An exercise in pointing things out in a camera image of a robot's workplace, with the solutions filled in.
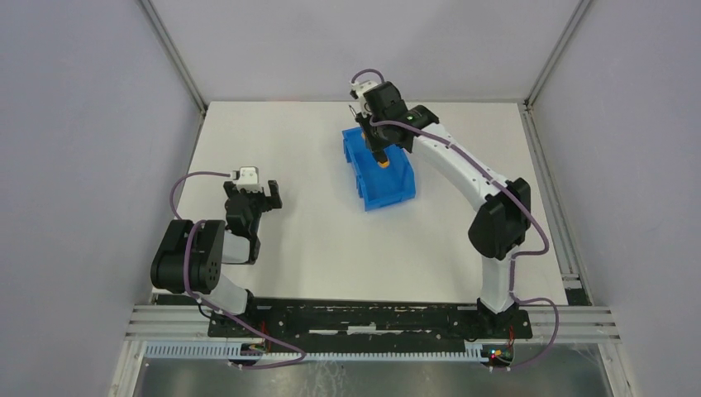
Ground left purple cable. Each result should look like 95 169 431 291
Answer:
169 171 308 371

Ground aluminium frame rail right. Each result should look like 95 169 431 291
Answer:
518 1 595 307

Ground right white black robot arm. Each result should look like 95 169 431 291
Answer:
350 80 532 317

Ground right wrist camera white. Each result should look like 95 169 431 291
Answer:
350 80 379 101

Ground aluminium frame rail left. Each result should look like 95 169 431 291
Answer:
136 0 208 117

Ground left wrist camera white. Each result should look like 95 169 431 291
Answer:
231 166 262 193

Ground white slotted cable duct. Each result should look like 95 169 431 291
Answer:
144 342 488 363

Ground blue plastic storage bin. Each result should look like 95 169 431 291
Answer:
341 127 416 212

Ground aluminium front rail profiles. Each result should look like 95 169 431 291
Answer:
125 305 622 344

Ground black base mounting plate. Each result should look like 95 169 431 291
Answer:
241 298 533 353

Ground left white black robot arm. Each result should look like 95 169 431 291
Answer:
150 179 283 315

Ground aluminium frame rail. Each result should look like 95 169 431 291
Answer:
136 0 208 117
518 1 595 307

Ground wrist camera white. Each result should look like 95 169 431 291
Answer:
231 166 262 193
350 80 379 101

